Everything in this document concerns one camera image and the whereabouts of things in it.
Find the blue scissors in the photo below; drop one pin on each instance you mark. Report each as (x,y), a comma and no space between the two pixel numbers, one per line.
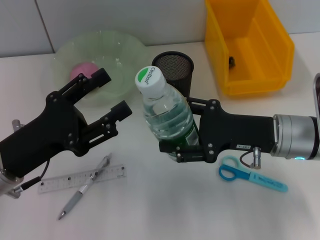
(265,181)

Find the black mesh pen holder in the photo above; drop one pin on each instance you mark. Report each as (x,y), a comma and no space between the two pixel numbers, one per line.
(175,65)

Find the pink peach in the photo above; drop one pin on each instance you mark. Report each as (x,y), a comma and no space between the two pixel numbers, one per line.
(85,68)

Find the clear plastic water bottle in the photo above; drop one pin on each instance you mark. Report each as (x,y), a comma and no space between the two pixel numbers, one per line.
(162,112)

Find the yellow plastic bin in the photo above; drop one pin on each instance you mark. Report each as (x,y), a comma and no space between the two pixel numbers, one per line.
(220,50)

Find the green glass fruit plate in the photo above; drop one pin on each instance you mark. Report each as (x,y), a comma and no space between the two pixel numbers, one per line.
(117,50)

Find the clear plastic ruler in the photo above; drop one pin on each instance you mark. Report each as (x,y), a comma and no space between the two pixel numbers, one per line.
(62,182)

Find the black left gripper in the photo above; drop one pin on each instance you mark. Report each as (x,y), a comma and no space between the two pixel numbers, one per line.
(45,135)

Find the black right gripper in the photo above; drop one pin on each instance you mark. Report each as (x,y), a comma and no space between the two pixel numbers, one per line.
(237,132)

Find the grey mechanical pen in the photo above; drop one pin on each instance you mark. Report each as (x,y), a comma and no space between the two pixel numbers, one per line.
(75,200)

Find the green plastic wrapper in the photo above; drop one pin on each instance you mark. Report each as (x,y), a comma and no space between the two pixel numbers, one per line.
(232,62)

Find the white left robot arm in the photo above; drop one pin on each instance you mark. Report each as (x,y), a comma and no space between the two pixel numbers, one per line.
(6,185)

